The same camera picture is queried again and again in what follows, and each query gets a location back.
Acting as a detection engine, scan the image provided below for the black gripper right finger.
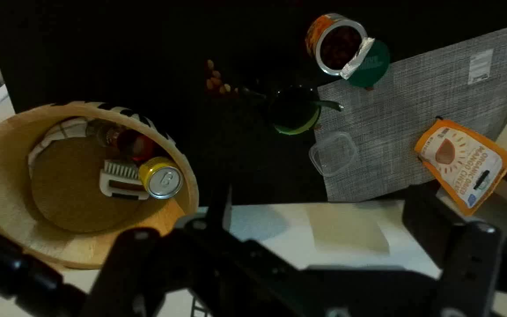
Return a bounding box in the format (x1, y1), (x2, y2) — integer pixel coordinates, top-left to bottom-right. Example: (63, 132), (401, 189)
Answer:
(433, 220), (507, 317)

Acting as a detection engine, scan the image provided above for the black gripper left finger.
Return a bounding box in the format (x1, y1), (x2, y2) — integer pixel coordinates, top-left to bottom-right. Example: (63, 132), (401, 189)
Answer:
(81, 226), (174, 317)

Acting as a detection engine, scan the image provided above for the brown wooden spoon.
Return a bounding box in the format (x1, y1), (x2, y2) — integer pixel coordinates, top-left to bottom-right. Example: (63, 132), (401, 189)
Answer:
(202, 58), (283, 102)

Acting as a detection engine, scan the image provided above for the black mug with green interior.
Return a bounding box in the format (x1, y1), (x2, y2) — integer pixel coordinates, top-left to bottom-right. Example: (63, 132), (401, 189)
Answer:
(265, 87), (345, 138)

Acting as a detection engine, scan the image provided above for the yellow drink can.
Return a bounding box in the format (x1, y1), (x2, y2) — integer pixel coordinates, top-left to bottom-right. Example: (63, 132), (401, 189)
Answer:
(137, 155), (184, 203)

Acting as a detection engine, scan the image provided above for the orange stand-up pouch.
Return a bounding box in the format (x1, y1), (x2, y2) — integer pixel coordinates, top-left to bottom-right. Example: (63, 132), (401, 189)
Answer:
(412, 118), (507, 217)

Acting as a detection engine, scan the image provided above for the dark red round item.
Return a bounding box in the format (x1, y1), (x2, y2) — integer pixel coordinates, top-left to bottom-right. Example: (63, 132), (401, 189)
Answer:
(107, 124), (162, 166)

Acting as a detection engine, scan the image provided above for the white curved plastic piece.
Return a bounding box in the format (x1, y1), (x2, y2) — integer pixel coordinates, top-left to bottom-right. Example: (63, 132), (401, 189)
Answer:
(26, 116), (95, 173)

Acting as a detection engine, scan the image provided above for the grey woven placemat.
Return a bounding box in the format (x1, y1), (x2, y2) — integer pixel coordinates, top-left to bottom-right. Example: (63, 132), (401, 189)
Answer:
(309, 20), (507, 203)

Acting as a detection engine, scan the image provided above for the clear plastic small container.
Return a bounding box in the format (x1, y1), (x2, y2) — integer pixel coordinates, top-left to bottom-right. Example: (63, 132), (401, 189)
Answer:
(308, 131), (359, 178)

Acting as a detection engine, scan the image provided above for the black side table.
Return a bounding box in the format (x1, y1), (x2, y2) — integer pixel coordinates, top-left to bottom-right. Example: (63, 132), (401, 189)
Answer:
(0, 0), (507, 208)

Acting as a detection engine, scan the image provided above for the dark green round lid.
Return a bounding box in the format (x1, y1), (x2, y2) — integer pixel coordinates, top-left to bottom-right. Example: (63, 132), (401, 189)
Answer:
(346, 39), (392, 92)

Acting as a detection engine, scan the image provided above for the black corrugated cable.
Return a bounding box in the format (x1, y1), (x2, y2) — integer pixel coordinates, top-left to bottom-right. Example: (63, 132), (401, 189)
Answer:
(0, 227), (88, 317)

